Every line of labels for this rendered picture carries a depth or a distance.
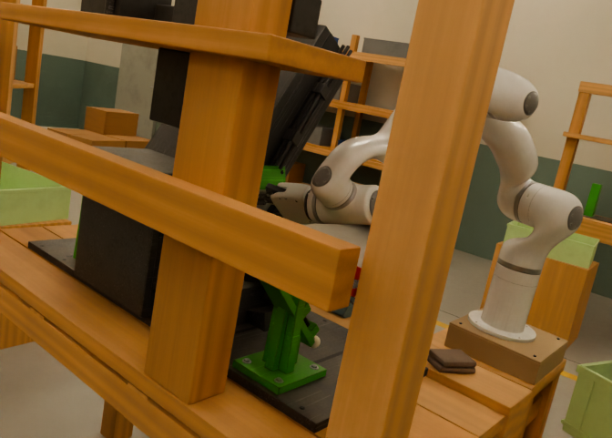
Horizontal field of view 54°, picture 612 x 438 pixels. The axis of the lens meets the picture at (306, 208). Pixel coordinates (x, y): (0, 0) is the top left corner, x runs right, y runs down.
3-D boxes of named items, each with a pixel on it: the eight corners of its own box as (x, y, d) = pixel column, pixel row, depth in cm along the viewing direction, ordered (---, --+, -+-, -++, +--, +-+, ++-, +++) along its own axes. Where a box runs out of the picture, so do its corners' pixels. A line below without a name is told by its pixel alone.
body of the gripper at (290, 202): (336, 208, 138) (299, 208, 145) (316, 176, 132) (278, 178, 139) (322, 232, 134) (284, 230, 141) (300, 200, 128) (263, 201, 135)
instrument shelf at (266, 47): (94, 38, 161) (96, 23, 161) (362, 84, 107) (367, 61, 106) (-2, 18, 142) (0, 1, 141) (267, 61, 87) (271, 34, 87)
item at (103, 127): (113, 161, 843) (119, 108, 829) (156, 174, 809) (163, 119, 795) (40, 163, 737) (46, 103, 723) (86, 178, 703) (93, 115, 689)
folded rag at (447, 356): (439, 373, 137) (442, 361, 136) (422, 357, 144) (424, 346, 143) (475, 374, 140) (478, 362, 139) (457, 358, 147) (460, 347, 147)
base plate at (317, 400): (148, 238, 206) (149, 231, 205) (426, 375, 139) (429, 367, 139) (27, 247, 173) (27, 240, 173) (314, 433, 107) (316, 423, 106)
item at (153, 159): (134, 267, 168) (149, 148, 162) (203, 306, 150) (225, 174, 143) (73, 274, 154) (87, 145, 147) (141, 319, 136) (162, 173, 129)
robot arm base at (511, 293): (476, 308, 183) (492, 250, 179) (539, 331, 175) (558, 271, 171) (460, 323, 167) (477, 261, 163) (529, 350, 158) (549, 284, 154)
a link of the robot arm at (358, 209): (308, 209, 126) (331, 230, 132) (360, 209, 118) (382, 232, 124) (321, 176, 130) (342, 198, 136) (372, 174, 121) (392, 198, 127)
